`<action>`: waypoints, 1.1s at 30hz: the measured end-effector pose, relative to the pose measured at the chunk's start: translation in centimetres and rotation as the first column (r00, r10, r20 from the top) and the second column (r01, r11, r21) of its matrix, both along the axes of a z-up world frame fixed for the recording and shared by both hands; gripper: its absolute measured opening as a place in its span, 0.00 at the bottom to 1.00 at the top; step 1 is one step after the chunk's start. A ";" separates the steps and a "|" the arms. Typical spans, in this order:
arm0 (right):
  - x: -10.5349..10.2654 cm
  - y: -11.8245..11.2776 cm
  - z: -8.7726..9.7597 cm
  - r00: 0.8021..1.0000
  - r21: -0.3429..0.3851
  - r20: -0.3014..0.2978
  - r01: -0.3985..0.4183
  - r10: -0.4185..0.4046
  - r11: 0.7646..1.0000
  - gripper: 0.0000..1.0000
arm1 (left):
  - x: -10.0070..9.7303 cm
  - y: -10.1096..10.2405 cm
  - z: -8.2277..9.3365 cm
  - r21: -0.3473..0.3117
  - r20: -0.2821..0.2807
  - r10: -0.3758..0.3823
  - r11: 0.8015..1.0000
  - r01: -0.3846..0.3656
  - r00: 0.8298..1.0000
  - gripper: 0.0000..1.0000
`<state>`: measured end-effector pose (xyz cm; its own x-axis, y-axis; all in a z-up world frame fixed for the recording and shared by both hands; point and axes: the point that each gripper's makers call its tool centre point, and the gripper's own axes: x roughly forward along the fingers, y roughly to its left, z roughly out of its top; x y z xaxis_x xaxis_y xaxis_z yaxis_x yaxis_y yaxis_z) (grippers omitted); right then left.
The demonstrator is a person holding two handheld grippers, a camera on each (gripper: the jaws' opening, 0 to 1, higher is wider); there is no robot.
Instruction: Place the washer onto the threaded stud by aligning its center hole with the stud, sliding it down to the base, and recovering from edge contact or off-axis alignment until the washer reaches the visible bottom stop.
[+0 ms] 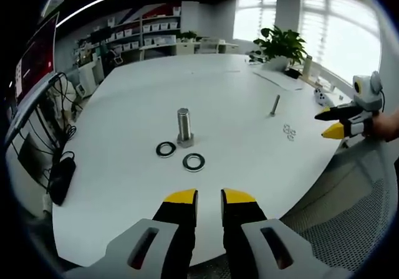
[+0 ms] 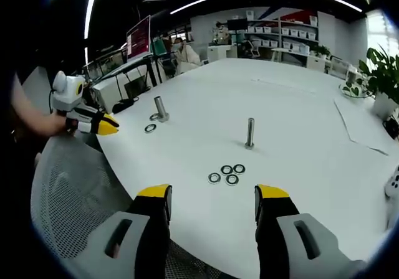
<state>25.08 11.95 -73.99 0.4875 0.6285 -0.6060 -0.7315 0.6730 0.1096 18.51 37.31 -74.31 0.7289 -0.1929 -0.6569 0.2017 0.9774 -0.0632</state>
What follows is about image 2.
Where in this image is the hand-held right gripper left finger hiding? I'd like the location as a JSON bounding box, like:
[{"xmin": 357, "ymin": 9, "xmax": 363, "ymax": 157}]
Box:
[{"xmin": 67, "ymin": 184, "xmax": 173, "ymax": 279}]

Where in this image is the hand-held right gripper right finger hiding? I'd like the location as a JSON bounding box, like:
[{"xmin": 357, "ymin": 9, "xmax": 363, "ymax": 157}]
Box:
[{"xmin": 254, "ymin": 184, "xmax": 369, "ymax": 279}]

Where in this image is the thick steel threaded stud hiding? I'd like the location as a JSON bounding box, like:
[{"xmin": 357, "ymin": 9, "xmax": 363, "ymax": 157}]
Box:
[{"xmin": 153, "ymin": 95, "xmax": 170, "ymax": 123}]

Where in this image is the thin steel threaded stud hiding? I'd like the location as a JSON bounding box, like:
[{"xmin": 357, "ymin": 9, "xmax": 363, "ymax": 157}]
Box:
[{"xmin": 244, "ymin": 117, "xmax": 256, "ymax": 150}]

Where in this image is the white desk box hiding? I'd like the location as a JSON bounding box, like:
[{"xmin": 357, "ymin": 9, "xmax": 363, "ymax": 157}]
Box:
[{"xmin": 92, "ymin": 78, "xmax": 126, "ymax": 114}]

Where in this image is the grey mesh office chair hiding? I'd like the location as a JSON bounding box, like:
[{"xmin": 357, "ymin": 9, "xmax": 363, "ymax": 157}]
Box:
[{"xmin": 30, "ymin": 135, "xmax": 225, "ymax": 279}]

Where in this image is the computer monitor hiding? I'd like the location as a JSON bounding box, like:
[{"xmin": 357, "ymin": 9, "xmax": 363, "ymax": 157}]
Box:
[{"xmin": 125, "ymin": 14, "xmax": 152, "ymax": 63}]

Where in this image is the white device with dark dots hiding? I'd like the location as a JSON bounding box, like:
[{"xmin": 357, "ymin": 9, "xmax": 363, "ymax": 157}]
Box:
[{"xmin": 384, "ymin": 165, "xmax": 399, "ymax": 199}]

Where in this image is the white low cabinet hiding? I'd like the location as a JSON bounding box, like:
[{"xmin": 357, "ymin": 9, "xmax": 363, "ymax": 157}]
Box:
[{"xmin": 206, "ymin": 44, "xmax": 233, "ymax": 64}]

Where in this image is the small plant in glass bowl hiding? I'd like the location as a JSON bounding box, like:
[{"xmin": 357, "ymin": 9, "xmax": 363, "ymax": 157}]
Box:
[{"xmin": 339, "ymin": 72, "xmax": 369, "ymax": 100}]

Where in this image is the small distant green plant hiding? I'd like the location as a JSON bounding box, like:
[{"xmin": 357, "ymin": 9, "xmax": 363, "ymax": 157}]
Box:
[{"xmin": 311, "ymin": 44, "xmax": 332, "ymax": 59}]

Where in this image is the large green potted plant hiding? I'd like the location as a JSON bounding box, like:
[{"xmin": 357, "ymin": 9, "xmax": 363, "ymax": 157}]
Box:
[{"xmin": 358, "ymin": 44, "xmax": 399, "ymax": 121}]

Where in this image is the shelf with white bins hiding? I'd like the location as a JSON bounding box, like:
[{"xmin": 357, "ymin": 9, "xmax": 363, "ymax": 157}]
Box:
[{"xmin": 244, "ymin": 9, "xmax": 319, "ymax": 59}]

